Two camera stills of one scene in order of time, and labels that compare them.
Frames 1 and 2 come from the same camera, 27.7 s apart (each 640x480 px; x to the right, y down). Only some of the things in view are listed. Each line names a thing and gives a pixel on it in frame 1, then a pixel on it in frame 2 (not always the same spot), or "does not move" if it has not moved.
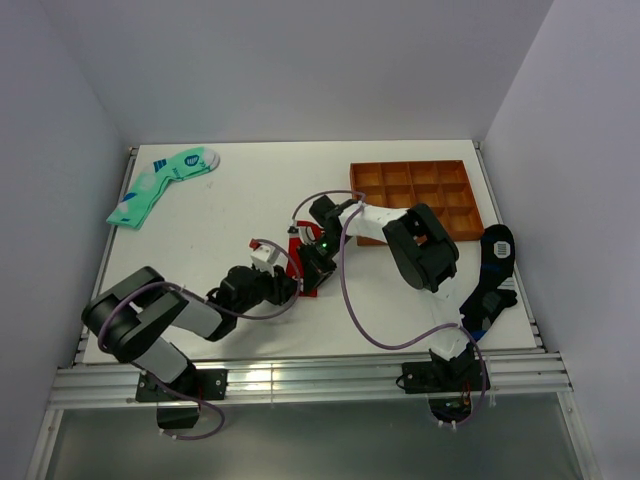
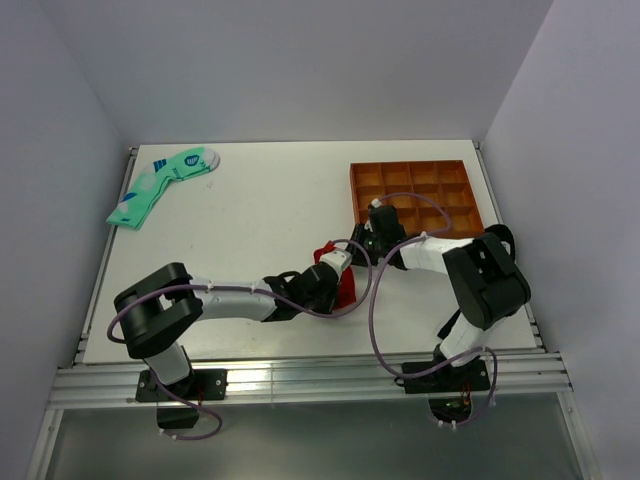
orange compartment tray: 443,185 does not move
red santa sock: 308,232 -> 345,295
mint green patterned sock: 145,189 does not move
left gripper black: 282,286 -> 326,308
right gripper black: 316,271 -> 359,258
